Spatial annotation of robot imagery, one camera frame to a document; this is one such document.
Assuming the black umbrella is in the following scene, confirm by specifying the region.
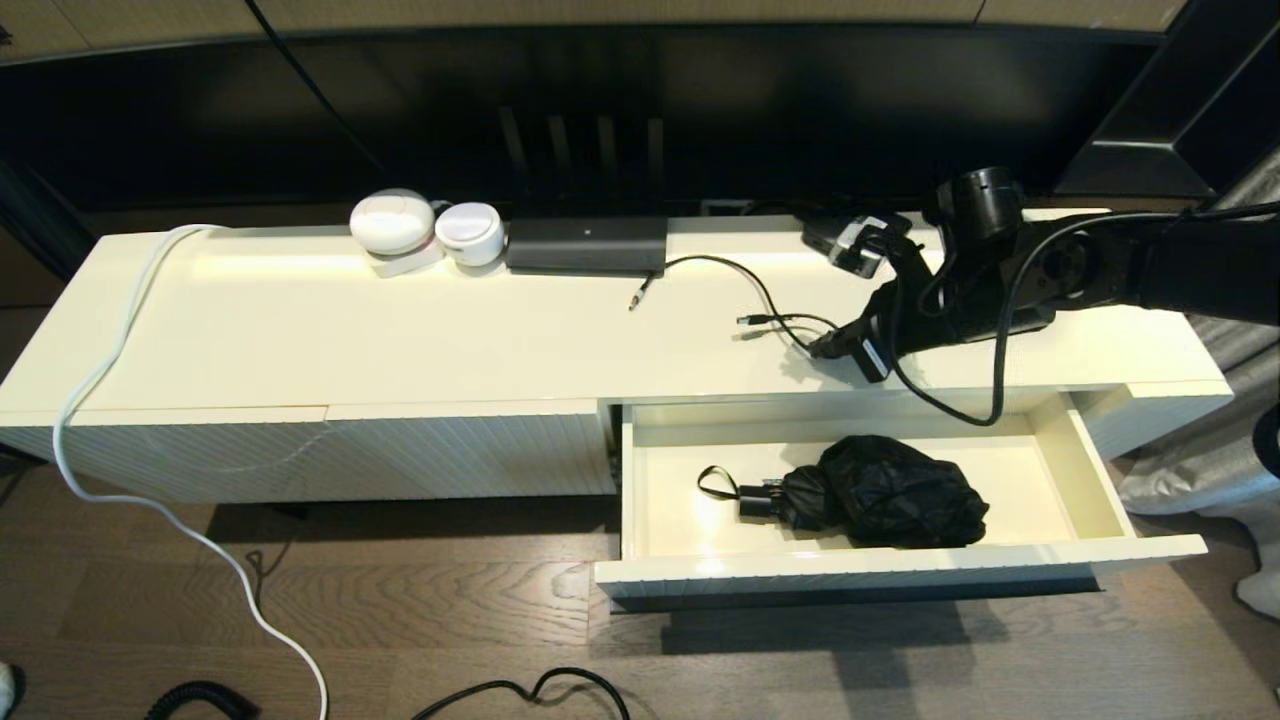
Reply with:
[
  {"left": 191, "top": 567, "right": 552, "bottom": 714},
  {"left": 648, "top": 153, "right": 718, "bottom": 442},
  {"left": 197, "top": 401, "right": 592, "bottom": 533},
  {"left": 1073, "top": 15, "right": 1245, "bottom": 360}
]
[{"left": 697, "top": 435, "right": 991, "bottom": 549}]

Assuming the white egg-shaped device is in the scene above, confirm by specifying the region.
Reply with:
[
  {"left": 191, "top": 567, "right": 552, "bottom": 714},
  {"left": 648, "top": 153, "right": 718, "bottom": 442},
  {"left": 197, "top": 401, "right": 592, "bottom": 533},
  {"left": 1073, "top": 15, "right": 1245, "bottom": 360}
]
[{"left": 349, "top": 188, "right": 438, "bottom": 256}]

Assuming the white rounded floor object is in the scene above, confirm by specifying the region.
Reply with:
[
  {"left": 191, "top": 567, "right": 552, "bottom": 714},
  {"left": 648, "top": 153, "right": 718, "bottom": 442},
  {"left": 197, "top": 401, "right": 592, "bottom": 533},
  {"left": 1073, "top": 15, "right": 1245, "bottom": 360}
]
[{"left": 1236, "top": 572, "right": 1280, "bottom": 621}]

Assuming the black shelf unit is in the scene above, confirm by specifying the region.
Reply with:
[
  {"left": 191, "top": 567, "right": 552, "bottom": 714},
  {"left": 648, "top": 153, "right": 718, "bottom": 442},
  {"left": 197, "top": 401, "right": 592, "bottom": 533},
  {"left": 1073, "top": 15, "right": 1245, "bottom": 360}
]
[{"left": 1050, "top": 0, "right": 1280, "bottom": 199}]

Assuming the grey curtain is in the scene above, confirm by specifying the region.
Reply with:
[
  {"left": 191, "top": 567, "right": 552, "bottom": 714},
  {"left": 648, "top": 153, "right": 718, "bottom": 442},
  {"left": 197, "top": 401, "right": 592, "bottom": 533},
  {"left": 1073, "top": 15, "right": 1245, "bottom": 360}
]
[{"left": 1112, "top": 150, "right": 1280, "bottom": 601}]

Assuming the white fluted drawer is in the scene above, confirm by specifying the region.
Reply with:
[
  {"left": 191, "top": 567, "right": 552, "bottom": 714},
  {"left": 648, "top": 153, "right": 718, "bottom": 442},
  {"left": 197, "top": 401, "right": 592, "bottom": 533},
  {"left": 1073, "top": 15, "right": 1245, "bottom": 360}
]
[{"left": 595, "top": 392, "right": 1208, "bottom": 602}]

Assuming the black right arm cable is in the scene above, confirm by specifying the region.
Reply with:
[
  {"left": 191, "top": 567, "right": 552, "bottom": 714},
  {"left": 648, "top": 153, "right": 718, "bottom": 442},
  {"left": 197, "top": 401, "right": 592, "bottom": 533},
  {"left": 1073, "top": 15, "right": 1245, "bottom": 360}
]
[{"left": 885, "top": 203, "right": 1280, "bottom": 428}]

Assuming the black router with antennas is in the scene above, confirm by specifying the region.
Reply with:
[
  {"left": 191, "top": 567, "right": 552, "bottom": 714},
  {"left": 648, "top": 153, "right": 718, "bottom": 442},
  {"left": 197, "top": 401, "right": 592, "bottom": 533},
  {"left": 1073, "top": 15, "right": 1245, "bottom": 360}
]
[{"left": 497, "top": 106, "right": 669, "bottom": 277}]

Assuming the white power cable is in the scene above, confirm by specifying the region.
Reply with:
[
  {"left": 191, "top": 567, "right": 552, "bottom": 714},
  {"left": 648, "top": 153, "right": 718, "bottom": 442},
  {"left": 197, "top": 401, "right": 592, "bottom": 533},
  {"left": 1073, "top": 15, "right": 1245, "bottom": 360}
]
[{"left": 53, "top": 225, "right": 331, "bottom": 720}]

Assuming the small white round device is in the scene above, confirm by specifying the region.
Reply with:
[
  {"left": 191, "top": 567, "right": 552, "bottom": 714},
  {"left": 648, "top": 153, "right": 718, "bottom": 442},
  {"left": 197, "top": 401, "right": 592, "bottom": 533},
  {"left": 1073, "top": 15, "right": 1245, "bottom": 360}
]
[{"left": 435, "top": 202, "right": 506, "bottom": 268}]

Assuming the white tv cabinet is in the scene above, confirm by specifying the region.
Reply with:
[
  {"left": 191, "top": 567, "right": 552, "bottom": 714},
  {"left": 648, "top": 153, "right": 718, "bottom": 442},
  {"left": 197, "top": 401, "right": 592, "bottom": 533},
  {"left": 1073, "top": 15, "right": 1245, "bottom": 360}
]
[{"left": 0, "top": 208, "right": 1233, "bottom": 521}]

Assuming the black floor cable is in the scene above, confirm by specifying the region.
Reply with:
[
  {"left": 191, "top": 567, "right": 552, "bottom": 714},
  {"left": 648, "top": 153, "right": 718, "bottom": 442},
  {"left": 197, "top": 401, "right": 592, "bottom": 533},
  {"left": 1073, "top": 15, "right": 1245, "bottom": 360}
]
[{"left": 410, "top": 667, "right": 631, "bottom": 720}]

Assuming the black coiled cable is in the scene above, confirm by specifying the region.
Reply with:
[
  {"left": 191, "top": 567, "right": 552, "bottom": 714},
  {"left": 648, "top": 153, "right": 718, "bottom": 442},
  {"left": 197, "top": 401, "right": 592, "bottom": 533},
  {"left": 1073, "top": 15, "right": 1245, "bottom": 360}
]
[{"left": 145, "top": 680, "right": 263, "bottom": 720}]

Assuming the black television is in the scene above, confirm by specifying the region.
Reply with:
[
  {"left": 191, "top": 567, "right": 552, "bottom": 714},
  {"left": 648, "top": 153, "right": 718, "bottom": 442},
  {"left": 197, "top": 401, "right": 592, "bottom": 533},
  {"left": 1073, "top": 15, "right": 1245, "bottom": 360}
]
[{"left": 0, "top": 22, "right": 1176, "bottom": 216}]

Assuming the long black looped cable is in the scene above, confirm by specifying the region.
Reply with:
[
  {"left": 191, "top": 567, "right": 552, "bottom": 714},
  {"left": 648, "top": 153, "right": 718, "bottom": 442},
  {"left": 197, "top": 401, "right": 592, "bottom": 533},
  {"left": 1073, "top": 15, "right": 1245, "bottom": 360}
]
[{"left": 663, "top": 254, "right": 846, "bottom": 353}]

